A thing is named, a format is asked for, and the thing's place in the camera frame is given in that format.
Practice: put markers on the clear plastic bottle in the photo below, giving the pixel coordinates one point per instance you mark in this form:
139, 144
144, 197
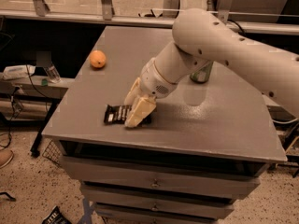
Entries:
52, 74

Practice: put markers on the green soda can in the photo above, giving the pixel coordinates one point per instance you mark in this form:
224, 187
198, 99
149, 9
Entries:
202, 76

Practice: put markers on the top grey drawer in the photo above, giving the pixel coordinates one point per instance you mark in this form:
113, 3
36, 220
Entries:
159, 178

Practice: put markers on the metal window railing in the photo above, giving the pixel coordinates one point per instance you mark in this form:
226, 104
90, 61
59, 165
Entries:
141, 13

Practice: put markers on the black rxbar chocolate bar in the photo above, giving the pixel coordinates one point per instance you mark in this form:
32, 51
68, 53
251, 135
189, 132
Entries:
118, 114

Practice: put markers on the middle grey drawer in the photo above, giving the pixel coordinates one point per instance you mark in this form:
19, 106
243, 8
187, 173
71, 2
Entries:
157, 202

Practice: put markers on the low side bench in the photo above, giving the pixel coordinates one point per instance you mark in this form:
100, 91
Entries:
38, 89

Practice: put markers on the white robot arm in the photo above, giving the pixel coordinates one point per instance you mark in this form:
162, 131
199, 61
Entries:
199, 38

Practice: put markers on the orange fruit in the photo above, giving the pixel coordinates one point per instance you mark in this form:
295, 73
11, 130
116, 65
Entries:
97, 59

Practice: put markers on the grey drawer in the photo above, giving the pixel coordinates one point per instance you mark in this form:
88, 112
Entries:
147, 217
157, 202
159, 178

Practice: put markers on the wire mesh basket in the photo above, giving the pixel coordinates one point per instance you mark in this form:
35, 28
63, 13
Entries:
52, 153

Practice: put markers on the grey drawer cabinet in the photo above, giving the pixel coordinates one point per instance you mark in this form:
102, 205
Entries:
221, 127

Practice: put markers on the black snack bag on floor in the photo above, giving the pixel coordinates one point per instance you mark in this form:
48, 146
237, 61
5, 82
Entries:
56, 217

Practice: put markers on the bottom grey drawer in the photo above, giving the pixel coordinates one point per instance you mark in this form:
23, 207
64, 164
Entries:
147, 217

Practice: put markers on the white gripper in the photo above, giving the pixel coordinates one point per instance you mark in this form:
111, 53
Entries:
153, 80

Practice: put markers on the white tissue pack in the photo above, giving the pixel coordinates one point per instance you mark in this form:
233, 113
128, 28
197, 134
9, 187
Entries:
18, 71

